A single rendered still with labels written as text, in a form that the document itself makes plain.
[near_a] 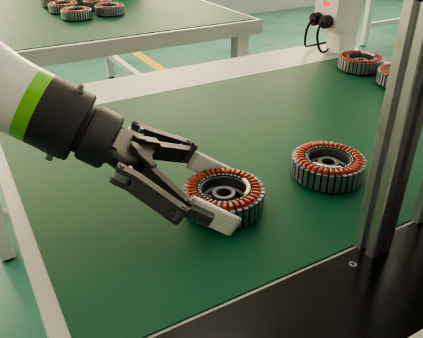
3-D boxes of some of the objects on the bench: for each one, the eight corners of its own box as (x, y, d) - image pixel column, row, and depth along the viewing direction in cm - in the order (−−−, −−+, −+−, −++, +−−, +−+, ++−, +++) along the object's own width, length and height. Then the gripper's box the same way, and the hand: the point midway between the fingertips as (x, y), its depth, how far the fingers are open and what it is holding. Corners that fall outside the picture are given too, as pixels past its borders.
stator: (181, 233, 59) (180, 209, 57) (184, 186, 69) (184, 165, 67) (267, 232, 59) (269, 208, 57) (258, 186, 69) (260, 164, 67)
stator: (296, 154, 77) (298, 135, 76) (364, 164, 74) (368, 144, 73) (284, 188, 68) (286, 166, 66) (361, 201, 65) (366, 179, 63)
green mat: (81, 365, 42) (81, 363, 42) (-7, 125, 88) (-7, 124, 88) (593, 140, 82) (594, 139, 82) (350, 55, 128) (350, 55, 128)
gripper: (92, 115, 69) (218, 177, 75) (45, 203, 49) (222, 277, 55) (112, 74, 66) (242, 141, 72) (71, 151, 46) (256, 235, 52)
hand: (221, 195), depth 63 cm, fingers closed on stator, 11 cm apart
